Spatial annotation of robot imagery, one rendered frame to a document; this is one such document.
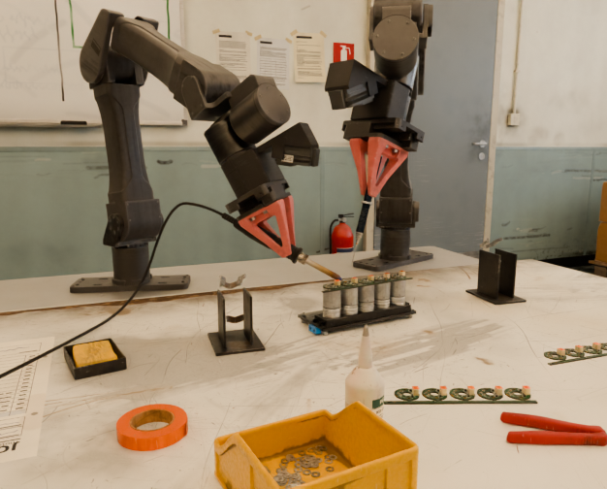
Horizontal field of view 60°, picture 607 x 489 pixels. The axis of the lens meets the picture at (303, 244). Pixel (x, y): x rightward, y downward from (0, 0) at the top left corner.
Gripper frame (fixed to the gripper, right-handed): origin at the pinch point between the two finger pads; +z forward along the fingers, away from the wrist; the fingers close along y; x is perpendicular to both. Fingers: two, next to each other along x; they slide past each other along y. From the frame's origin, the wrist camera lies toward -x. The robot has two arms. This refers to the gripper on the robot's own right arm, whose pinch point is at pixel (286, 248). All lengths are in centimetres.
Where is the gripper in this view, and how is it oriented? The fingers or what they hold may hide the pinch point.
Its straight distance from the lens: 74.7
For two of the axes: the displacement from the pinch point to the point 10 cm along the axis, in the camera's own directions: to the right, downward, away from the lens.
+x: -8.5, 4.3, 3.1
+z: 4.6, 8.9, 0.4
